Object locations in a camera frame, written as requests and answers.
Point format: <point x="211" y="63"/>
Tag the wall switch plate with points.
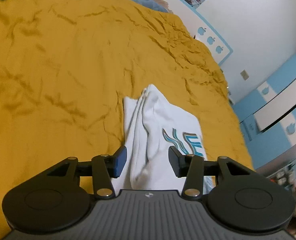
<point x="244" y="75"/>

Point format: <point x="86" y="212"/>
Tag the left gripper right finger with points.
<point x="190" y="167"/>

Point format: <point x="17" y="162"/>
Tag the mustard yellow bed cover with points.
<point x="66" y="65"/>

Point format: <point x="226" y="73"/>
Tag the blue white wardrobe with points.
<point x="267" y="115"/>

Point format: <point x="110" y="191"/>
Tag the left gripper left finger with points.
<point x="104" y="168"/>

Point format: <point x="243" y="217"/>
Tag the white blue headboard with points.
<point x="200" y="29"/>

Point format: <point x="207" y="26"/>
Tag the blue pillow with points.
<point x="157" y="5"/>

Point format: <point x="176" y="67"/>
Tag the white Nevada sweatshirt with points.
<point x="151" y="126"/>

